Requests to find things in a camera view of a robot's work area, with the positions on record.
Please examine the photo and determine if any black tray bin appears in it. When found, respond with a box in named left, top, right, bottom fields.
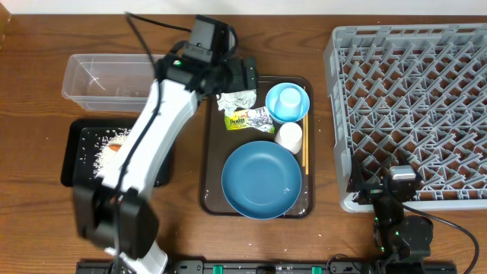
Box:
left=60, top=118, right=174, bottom=188

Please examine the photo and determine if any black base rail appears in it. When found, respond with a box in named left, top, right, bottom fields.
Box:
left=75, top=260, right=457, bottom=274

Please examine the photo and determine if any dark blue plate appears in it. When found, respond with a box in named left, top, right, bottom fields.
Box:
left=221, top=141, right=303, bottom=220

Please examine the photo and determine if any white cup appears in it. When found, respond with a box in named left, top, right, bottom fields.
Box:
left=275, top=123, right=303, bottom=155

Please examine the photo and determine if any light blue cup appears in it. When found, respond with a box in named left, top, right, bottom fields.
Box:
left=274, top=88, right=301, bottom=121

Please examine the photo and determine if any yellow silver snack wrapper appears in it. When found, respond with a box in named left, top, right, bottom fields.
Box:
left=224, top=107, right=275, bottom=133

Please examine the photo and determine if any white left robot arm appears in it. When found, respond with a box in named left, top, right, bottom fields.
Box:
left=73, top=54, right=258, bottom=273

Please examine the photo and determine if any white paper napkin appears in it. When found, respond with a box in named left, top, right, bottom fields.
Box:
left=217, top=89, right=256, bottom=116

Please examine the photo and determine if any light blue bowl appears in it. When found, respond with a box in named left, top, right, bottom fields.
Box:
left=266, top=82, right=310, bottom=124

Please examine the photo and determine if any wooden chopstick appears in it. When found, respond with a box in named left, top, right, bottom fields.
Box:
left=301, top=114, right=307, bottom=170
left=303, top=113, right=309, bottom=175

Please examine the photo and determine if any orange carrot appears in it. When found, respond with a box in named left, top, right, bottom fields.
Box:
left=109, top=144, right=121, bottom=152

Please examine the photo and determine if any clear plastic bin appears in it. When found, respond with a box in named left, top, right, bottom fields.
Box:
left=62, top=54, right=154, bottom=112

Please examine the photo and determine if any pile of white rice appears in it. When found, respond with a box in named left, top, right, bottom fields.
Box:
left=93, top=128, right=131, bottom=176

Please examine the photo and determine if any grey dishwasher rack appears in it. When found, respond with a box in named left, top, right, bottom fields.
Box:
left=323, top=24, right=486, bottom=213

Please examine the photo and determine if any brown serving tray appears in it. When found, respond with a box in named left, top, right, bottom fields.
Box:
left=199, top=99, right=315, bottom=219

